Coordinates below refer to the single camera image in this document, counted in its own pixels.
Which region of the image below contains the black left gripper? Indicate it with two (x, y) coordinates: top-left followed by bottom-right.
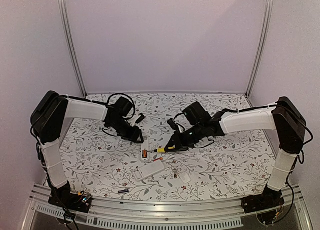
(109, 118), (145, 143)

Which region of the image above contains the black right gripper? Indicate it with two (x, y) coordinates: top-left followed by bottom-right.
(164, 123), (205, 152)

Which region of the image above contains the long white remote with buttons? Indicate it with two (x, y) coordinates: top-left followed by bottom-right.
(140, 134), (150, 162)

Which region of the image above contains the yellow handled screwdriver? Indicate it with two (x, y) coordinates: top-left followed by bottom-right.
(148, 147), (176, 153)

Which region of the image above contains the white battery cover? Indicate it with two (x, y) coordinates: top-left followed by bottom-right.
(179, 172), (192, 183)

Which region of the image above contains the white remote control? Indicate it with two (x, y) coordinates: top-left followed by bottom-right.
(133, 160), (165, 181)

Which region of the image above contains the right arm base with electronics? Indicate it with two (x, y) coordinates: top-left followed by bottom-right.
(241, 186), (285, 225)

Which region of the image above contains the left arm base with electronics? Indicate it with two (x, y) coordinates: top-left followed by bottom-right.
(48, 185), (92, 213)

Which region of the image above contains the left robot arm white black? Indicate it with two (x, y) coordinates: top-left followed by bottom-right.
(30, 90), (144, 207)

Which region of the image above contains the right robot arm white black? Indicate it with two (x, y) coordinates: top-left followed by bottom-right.
(164, 96), (310, 208)

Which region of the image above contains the floral patterned table mat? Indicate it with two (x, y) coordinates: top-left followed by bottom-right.
(46, 92), (285, 202)

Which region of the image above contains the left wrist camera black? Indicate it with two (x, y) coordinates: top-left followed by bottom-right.
(135, 113), (145, 124)

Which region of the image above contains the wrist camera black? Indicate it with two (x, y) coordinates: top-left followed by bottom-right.
(135, 113), (145, 124)
(167, 118), (185, 132)

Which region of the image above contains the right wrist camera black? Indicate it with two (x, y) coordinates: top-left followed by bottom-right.
(167, 118), (185, 132)

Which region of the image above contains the left aluminium frame post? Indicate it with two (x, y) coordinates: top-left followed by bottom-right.
(58, 0), (87, 97)

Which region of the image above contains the aluminium frame post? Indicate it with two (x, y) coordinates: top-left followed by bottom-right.
(58, 0), (87, 97)
(245, 0), (274, 98)

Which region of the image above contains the right aluminium frame post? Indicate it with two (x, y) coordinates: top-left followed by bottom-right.
(245, 0), (274, 98)

